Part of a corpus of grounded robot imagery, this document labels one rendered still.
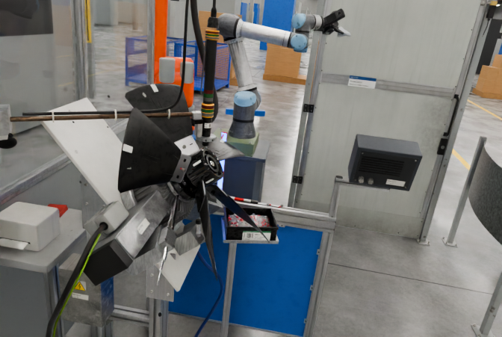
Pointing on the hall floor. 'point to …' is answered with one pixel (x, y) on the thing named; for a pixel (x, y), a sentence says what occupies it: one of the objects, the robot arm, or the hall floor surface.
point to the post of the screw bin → (228, 289)
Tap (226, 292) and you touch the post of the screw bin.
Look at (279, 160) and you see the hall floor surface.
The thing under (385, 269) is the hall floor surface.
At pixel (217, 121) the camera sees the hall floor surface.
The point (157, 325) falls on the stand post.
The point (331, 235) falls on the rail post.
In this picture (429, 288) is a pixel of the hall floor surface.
